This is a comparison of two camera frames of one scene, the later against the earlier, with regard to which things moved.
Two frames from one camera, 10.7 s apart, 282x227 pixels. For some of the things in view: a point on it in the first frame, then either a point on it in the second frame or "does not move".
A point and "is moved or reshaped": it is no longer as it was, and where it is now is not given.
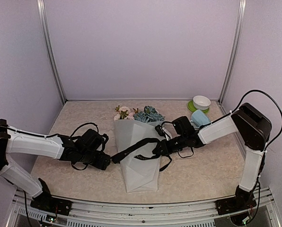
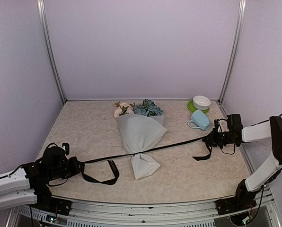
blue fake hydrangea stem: (149, 114) to (148, 108)
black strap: (115, 158) to (208, 139)
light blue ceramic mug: (199, 118) does not move
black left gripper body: (87, 158) to (65, 172)
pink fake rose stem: (122, 112) is moved or reshaped
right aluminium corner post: (240, 25) does not move
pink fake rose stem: (131, 115) to (131, 106)
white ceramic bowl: (201, 102) does not move
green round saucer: (191, 106) does not move
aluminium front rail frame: (195, 214) does not move
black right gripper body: (174, 147) to (221, 139)
